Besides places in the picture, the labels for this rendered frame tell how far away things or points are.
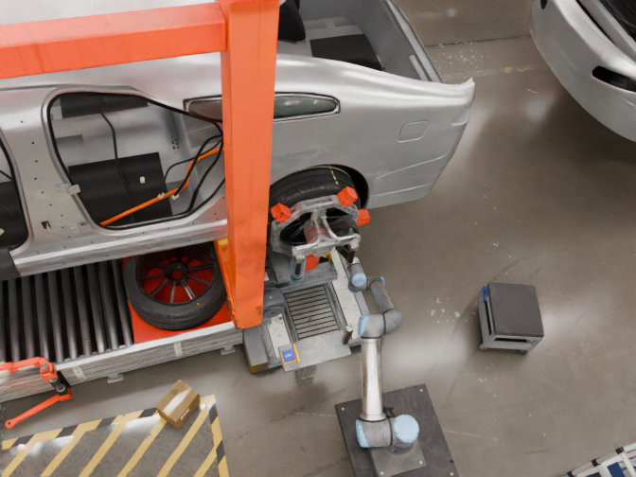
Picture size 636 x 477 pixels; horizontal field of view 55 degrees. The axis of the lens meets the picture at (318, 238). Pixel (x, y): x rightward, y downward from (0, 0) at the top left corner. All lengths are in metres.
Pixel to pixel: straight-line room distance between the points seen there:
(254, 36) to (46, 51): 0.61
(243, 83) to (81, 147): 2.20
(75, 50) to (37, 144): 1.15
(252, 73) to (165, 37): 0.31
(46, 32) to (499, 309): 3.33
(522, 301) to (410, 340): 0.83
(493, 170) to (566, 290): 1.23
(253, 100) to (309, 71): 1.00
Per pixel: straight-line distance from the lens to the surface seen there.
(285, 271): 4.31
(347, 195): 3.56
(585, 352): 4.92
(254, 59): 2.08
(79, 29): 2.00
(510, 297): 4.46
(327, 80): 3.19
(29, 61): 2.03
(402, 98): 3.38
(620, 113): 5.06
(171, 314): 3.87
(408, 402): 3.96
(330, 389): 4.22
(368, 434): 3.54
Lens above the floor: 3.95
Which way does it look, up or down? 56 degrees down
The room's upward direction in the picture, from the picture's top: 11 degrees clockwise
